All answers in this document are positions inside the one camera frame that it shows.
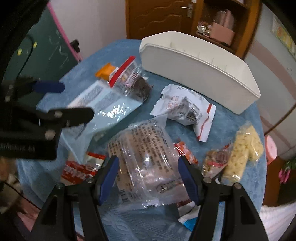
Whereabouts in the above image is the blue table cloth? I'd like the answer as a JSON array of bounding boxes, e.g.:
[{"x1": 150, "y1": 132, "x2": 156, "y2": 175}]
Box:
[{"x1": 17, "y1": 40, "x2": 267, "y2": 240}]

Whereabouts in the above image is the silver door handle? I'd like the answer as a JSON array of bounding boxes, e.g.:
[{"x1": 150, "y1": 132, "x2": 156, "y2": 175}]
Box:
[{"x1": 180, "y1": 4, "x2": 193, "y2": 18}]

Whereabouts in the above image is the small blue snack packet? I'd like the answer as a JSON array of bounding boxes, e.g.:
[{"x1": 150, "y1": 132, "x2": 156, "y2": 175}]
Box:
[{"x1": 177, "y1": 200, "x2": 200, "y2": 231}]

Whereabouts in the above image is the red orange small packet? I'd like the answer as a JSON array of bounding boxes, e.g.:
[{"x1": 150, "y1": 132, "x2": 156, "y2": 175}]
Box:
[{"x1": 174, "y1": 141, "x2": 198, "y2": 165}]

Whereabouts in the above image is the wooden corner shelf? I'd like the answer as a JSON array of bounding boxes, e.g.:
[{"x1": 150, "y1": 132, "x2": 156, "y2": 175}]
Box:
[{"x1": 191, "y1": 0, "x2": 261, "y2": 59}]

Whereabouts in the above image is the small red brown candy pack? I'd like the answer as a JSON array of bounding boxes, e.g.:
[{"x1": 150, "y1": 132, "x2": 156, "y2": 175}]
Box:
[{"x1": 202, "y1": 143, "x2": 233, "y2": 179}]

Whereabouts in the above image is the green chalkboard pink frame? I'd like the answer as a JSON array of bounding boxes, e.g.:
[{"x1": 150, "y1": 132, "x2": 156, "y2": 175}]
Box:
[{"x1": 4, "y1": 3, "x2": 81, "y2": 81}]

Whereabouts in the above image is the pink basket with handle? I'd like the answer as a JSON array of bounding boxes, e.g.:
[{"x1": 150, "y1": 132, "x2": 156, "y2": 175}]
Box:
[{"x1": 210, "y1": 9, "x2": 235, "y2": 46}]

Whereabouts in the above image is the red cookie packet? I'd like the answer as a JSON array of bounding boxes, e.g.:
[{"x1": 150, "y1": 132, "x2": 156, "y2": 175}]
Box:
[{"x1": 61, "y1": 152, "x2": 106, "y2": 186}]

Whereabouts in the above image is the brown wooden door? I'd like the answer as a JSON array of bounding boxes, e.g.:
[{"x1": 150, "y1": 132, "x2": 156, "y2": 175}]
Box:
[{"x1": 125, "y1": 0, "x2": 197, "y2": 40}]

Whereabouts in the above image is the colourful wall poster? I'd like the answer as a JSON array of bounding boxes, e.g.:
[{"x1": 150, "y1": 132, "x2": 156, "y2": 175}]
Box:
[{"x1": 272, "y1": 15, "x2": 296, "y2": 59}]

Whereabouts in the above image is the red zip clear bag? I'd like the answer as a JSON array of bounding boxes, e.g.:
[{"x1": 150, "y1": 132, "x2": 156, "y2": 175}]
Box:
[{"x1": 108, "y1": 56, "x2": 152, "y2": 102}]

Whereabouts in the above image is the clear wafer biscuit pack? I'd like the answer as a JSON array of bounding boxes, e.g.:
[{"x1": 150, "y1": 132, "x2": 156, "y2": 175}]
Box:
[{"x1": 107, "y1": 115, "x2": 189, "y2": 211}]

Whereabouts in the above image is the sliding wardrobe door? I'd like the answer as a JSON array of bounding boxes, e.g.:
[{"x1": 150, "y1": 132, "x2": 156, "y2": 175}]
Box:
[{"x1": 244, "y1": 4, "x2": 295, "y2": 160}]

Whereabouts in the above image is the shiny foil wrappers pile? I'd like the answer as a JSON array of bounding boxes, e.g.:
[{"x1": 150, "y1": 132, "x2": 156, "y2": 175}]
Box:
[{"x1": 197, "y1": 21, "x2": 212, "y2": 37}]

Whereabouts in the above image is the orange white snack bar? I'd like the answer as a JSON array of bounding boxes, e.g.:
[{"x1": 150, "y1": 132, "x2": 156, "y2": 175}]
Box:
[{"x1": 95, "y1": 63, "x2": 118, "y2": 81}]

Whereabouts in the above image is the pink plastic stool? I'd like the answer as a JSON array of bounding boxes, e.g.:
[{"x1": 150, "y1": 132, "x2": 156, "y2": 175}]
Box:
[{"x1": 265, "y1": 135, "x2": 278, "y2": 165}]

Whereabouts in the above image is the white plastic storage bin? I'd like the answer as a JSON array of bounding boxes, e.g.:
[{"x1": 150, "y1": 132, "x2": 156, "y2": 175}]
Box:
[{"x1": 139, "y1": 31, "x2": 261, "y2": 114}]

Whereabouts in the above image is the light blue clear bag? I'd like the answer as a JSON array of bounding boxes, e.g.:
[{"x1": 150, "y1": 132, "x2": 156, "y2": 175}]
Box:
[{"x1": 62, "y1": 81, "x2": 142, "y2": 164}]

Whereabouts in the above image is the yellow puffed snack pack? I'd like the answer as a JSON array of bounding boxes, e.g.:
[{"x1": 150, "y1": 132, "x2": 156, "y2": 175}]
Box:
[{"x1": 221, "y1": 121, "x2": 264, "y2": 185}]

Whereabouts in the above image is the white red snack packet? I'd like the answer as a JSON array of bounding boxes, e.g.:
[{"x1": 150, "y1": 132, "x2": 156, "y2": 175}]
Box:
[{"x1": 150, "y1": 84, "x2": 216, "y2": 142}]

